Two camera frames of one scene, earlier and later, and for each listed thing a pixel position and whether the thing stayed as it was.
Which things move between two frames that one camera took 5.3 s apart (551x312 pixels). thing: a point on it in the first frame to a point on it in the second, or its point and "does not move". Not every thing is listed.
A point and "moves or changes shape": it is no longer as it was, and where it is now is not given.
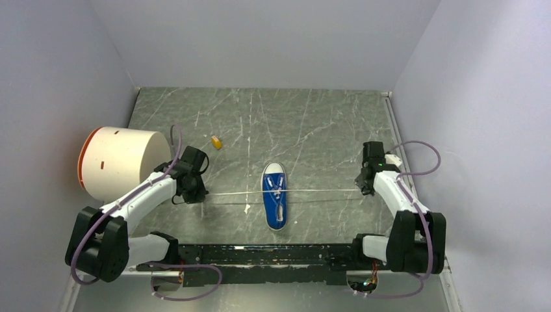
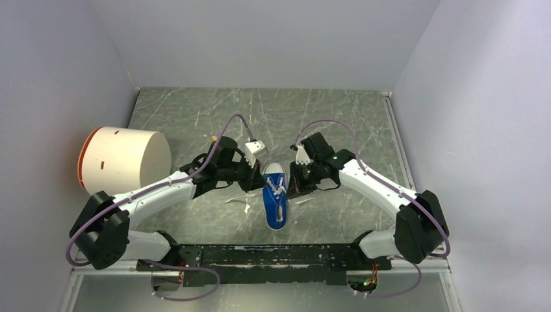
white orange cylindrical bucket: [110, 159] does not move
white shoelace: [279, 194] moves or changes shape
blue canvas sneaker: [275, 203] does not move
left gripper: [197, 197] to [254, 180]
